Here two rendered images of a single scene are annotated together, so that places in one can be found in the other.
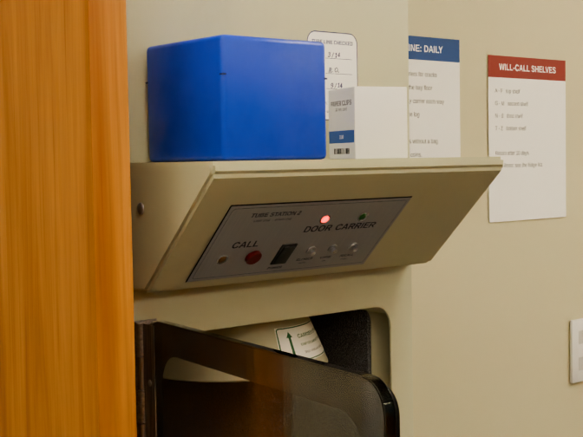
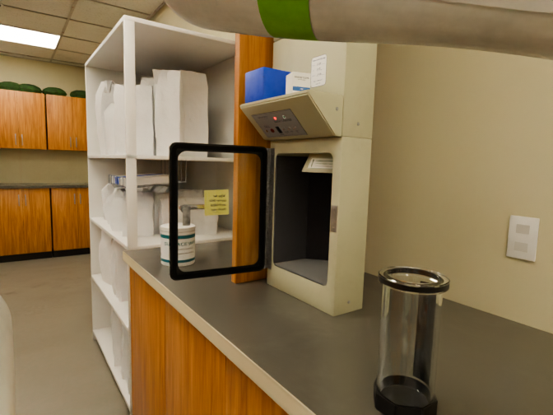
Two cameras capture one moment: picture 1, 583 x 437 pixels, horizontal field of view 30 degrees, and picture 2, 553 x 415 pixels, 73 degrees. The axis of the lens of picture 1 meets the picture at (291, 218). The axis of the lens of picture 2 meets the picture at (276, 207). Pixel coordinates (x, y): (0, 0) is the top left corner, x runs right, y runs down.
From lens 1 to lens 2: 1.46 m
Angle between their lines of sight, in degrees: 94
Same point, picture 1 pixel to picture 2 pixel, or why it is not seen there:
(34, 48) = not seen: hidden behind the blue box
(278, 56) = (253, 74)
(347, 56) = (322, 62)
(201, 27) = (286, 67)
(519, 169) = not seen: outside the picture
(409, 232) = (308, 122)
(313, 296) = (309, 146)
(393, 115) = (290, 82)
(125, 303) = (237, 137)
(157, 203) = not seen: hidden behind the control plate
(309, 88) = (259, 81)
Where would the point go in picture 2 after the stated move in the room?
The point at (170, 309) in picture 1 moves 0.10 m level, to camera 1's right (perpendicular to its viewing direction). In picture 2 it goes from (277, 146) to (274, 144)
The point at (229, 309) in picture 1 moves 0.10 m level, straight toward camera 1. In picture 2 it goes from (288, 147) to (255, 146)
